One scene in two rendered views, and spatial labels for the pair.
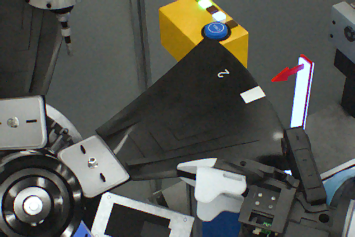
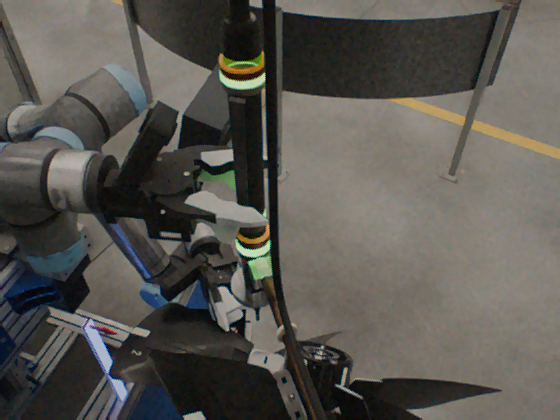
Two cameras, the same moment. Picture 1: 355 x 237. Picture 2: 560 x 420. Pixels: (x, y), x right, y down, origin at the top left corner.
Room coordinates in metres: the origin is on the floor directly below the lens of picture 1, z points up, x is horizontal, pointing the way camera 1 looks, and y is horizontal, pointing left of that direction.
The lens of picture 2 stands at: (0.82, 0.45, 2.09)
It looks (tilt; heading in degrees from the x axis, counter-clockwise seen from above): 48 degrees down; 226
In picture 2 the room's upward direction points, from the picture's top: straight up
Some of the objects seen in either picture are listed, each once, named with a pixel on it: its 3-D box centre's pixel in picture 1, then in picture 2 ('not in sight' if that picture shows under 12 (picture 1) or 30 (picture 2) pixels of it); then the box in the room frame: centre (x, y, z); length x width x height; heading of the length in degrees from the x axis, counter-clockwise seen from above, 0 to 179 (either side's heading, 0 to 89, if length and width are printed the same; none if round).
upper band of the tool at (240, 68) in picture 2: not in sight; (243, 71); (0.55, 0.11, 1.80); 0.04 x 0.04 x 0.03
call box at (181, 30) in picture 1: (202, 40); not in sight; (0.98, -0.06, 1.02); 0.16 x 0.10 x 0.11; 30
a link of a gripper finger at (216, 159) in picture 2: not in sight; (239, 173); (0.53, 0.07, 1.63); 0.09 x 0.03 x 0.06; 151
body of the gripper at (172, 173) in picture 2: not in sight; (149, 192); (0.62, 0.02, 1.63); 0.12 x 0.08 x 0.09; 130
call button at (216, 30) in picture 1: (215, 30); not in sight; (0.94, -0.08, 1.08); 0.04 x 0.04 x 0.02
